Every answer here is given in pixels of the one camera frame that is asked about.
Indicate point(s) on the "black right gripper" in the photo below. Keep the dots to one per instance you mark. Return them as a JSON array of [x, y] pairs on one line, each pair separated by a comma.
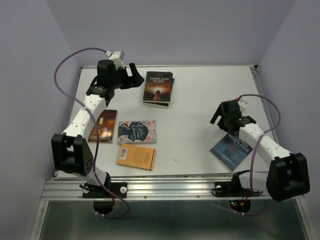
[[219, 112]]

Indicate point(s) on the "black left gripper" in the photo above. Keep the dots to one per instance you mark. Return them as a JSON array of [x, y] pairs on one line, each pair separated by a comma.
[[134, 81]]

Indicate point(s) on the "Three Days to See book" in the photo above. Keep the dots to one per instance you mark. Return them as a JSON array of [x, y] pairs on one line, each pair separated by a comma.
[[158, 74]]

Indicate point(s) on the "Nineteen Eighty-Four blue book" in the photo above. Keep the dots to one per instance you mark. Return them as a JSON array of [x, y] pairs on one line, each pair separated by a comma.
[[231, 151]]

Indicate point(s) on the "Animal Farm blue book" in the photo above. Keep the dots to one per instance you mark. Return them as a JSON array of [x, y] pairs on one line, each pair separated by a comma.
[[156, 103]]

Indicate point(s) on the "brown book under left arm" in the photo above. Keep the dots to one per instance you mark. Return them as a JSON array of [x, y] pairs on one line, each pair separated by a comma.
[[106, 125]]

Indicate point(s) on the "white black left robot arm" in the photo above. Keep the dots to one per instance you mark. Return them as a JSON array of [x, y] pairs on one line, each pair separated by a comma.
[[70, 149]]

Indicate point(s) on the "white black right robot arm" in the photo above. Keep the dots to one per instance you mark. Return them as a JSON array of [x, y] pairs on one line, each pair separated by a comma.
[[287, 175]]

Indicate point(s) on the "Little Women floral book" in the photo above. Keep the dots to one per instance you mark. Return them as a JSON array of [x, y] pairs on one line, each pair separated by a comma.
[[139, 131]]

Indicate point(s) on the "orange back cover book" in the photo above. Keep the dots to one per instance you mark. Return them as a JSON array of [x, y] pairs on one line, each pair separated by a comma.
[[136, 156]]

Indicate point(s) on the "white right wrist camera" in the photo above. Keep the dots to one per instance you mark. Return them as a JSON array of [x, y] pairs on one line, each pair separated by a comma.
[[243, 105]]

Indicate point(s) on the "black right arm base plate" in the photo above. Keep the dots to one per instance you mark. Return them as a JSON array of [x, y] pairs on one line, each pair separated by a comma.
[[224, 189]]

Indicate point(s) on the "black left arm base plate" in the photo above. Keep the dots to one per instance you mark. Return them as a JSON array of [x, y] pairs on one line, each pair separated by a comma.
[[97, 192]]

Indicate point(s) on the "aluminium table frame rail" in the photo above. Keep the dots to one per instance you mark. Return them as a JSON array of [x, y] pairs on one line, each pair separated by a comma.
[[184, 168]]

